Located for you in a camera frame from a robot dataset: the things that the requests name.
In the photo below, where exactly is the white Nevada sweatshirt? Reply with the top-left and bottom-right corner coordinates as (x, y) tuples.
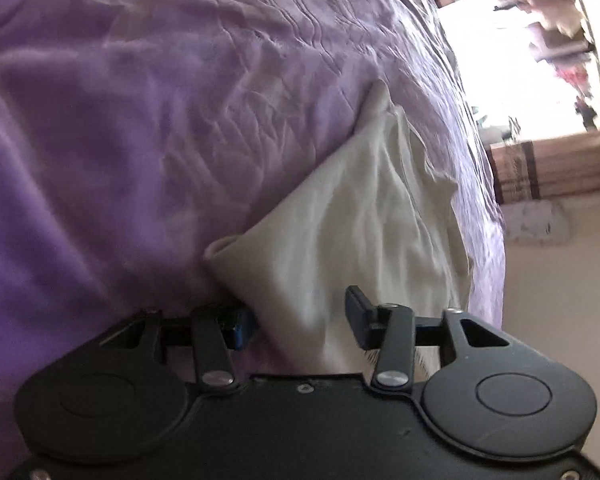
(204, 81), (472, 374)

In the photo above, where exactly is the purple bedspread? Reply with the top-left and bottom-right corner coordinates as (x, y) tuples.
(0, 0), (508, 411)

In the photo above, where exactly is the brown striped curtain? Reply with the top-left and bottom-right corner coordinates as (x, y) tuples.
(434, 0), (600, 204)

